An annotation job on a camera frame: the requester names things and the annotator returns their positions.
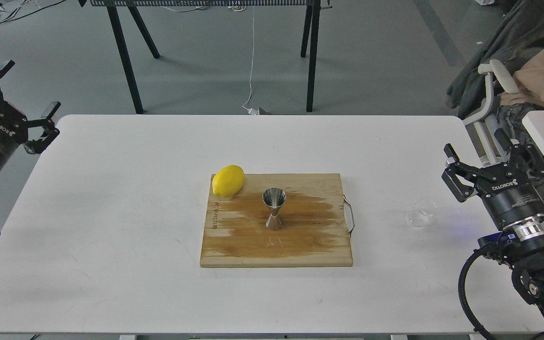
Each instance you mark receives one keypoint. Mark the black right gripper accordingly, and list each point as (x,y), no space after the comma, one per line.
(510,198)

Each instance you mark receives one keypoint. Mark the small clear glass cup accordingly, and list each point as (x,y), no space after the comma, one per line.
(422,212)

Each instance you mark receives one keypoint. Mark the steel double jigger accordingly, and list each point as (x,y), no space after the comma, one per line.
(274,198)

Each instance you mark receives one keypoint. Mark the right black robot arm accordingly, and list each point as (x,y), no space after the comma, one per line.
(520,247)

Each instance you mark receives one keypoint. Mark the white office chair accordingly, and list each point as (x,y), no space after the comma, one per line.
(481,124)

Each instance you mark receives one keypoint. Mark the person in beige shirt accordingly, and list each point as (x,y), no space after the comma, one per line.
(519,43)

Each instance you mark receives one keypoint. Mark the wooden cutting board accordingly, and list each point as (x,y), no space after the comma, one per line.
(314,231)

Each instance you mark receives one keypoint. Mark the yellow lemon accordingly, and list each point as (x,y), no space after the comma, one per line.
(228,181)

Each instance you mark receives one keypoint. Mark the black metal frame table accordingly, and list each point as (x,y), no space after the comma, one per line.
(144,31)

